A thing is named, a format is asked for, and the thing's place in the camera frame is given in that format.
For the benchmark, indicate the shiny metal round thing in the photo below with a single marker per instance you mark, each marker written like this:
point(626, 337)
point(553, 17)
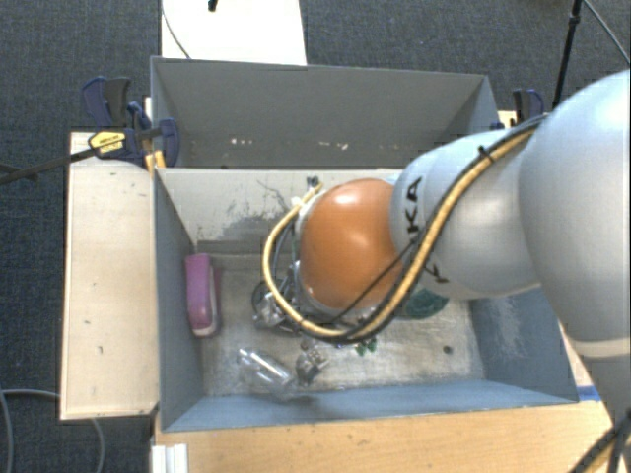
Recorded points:
point(268, 313)

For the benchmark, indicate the clear glass thing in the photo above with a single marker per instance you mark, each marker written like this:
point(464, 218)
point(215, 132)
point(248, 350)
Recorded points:
point(263, 370)

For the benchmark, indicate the grey metal bin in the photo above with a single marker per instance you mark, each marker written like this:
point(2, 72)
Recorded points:
point(236, 111)

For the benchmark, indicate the dark green round thing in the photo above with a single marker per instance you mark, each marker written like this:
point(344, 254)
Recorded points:
point(428, 304)

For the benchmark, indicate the pink stapler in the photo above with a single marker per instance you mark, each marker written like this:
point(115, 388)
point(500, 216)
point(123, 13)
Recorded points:
point(199, 293)

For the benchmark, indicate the pale wood board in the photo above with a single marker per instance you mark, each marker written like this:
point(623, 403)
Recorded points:
point(108, 274)

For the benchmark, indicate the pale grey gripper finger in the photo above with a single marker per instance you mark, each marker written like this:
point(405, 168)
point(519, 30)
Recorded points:
point(313, 375)
point(301, 368)

